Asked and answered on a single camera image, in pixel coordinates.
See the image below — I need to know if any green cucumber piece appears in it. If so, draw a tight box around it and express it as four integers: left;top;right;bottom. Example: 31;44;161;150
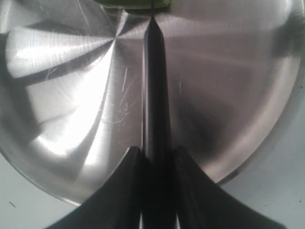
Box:
95;0;171;10

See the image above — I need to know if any black handled kitchen knife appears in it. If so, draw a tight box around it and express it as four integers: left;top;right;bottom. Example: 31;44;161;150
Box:
142;0;176;229

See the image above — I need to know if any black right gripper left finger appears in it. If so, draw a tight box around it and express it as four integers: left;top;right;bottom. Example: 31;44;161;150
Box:
49;146;143;229

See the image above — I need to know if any round stainless steel plate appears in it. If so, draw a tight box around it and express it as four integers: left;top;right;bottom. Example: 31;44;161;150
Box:
0;0;305;204

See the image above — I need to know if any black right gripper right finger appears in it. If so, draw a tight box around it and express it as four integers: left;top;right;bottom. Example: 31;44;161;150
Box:
173;146;285;229

